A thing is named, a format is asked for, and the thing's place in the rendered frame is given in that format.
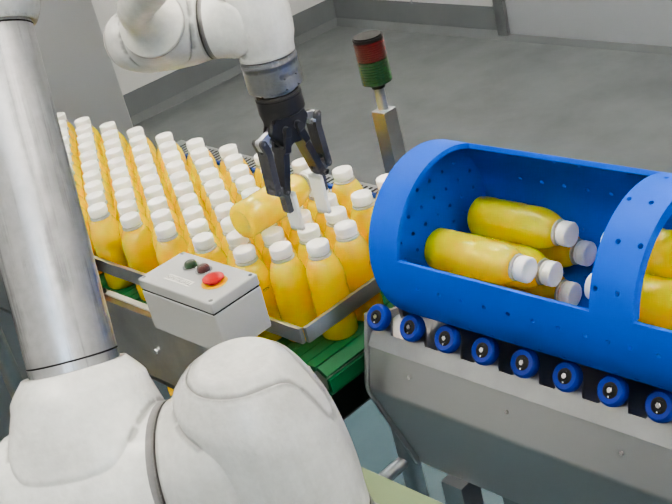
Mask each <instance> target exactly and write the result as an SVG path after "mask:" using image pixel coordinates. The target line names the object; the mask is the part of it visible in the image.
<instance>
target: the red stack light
mask: <svg viewBox="0 0 672 504"><path fill-rule="evenodd" d="M353 48H354V52H355V57H356V61H357V63H359V64H371V63H375V62H378V61H381V60H383V59H384V58H386V57H387V50H386V45H385V40H384V37H383V36H382V38H381V39H380V40H378V41H376V42H374V43H370V44H366V45H356V44H354V43H353Z"/></svg>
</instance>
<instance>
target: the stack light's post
mask: <svg viewBox="0 0 672 504"><path fill-rule="evenodd" d="M388 107H389V108H388V109H387V110H385V111H379V110H378V108H377V109H376V110H374V111H372V117H373V121H374V125H375V130H376V134H377V138H378V143H379V147H380V152H381V156H382V160H383V165H384V169H385V173H389V172H390V171H391V169H392V168H393V166H394V165H395V164H396V163H397V162H398V161H399V159H400V158H401V157H402V156H403V155H405V154H406V151H405V147H404V142H403V138H402V133H401V129H400V124H399V119H398V115H397V110H396V107H395V106H388Z"/></svg>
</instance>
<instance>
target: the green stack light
mask: <svg viewBox="0 0 672 504"><path fill-rule="evenodd" d="M357 65H358V70H359V74H360V78H361V83H362V85H363V86H364V87H378V86H381V85H384V84H387V83H388V82H390V81H391V80H392V78H393V77H392V73H391V68H390V63H389V59H388V55H387V57H386V58H384V59H383V60H381V61H378V62H375V63H371V64H359V63H357Z"/></svg>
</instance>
